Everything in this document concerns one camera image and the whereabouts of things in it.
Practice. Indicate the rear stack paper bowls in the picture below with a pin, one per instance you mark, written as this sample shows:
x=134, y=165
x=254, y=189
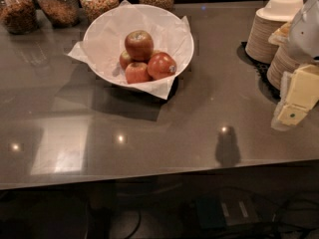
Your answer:
x=266, y=21

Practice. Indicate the white bowl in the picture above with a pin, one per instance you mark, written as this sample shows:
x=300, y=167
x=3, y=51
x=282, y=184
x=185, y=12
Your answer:
x=106, y=40

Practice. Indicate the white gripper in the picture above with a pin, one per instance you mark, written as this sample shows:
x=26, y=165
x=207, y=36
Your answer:
x=305, y=39

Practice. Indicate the dark box under table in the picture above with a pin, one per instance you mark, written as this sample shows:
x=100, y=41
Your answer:
x=225, y=210

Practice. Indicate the front stack paper bowls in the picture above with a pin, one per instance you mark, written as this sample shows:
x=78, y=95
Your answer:
x=281, y=62

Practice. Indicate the far left cereal jar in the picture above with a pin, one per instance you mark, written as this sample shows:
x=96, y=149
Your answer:
x=18, y=16

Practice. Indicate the black mat under bowls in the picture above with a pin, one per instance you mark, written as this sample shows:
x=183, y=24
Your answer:
x=261, y=70

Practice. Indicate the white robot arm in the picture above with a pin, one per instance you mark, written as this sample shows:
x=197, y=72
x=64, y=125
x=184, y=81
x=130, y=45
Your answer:
x=303, y=38

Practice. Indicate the red apple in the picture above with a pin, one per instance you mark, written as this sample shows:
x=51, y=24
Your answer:
x=140, y=45
x=161, y=65
x=125, y=59
x=137, y=72

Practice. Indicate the stack paper bowls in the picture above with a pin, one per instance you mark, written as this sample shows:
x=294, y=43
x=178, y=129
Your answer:
x=281, y=62
x=266, y=21

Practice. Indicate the white paper liner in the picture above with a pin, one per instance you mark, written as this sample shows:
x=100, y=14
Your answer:
x=99, y=55

